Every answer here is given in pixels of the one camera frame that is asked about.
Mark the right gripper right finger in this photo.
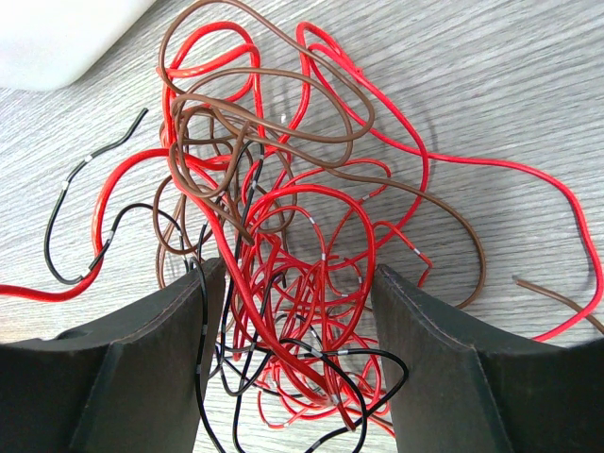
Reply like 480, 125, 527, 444
371, 264, 603, 452

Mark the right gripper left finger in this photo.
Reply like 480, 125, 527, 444
1, 259, 226, 452

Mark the black thin wire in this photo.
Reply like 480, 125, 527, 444
43, 107, 410, 453

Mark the red wire bundle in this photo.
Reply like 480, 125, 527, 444
0, 21, 599, 438

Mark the white plastic fruit basket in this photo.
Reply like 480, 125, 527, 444
1, 0, 153, 92

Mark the brown wire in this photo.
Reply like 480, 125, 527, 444
153, 0, 604, 336

